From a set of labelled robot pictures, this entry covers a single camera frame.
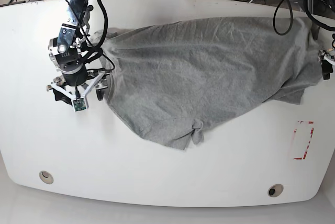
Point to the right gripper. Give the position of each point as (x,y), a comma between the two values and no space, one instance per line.
(67,87)

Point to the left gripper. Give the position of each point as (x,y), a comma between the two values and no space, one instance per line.
(326,60)

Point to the grey t-shirt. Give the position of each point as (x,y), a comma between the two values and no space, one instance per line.
(172,82)

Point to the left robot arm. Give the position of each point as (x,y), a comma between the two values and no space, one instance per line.
(330,3)

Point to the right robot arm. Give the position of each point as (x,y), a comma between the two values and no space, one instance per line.
(71,51)

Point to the red tape rectangle marking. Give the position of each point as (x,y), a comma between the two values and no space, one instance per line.
(301,139)

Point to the left table grommet hole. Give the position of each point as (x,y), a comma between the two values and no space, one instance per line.
(46,177)

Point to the table grommet hole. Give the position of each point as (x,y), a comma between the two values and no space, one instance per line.
(46,177)
(275,190)

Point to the right table grommet hole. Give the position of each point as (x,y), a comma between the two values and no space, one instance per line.
(275,190)

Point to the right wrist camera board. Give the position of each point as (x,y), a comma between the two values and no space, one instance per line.
(79,104)

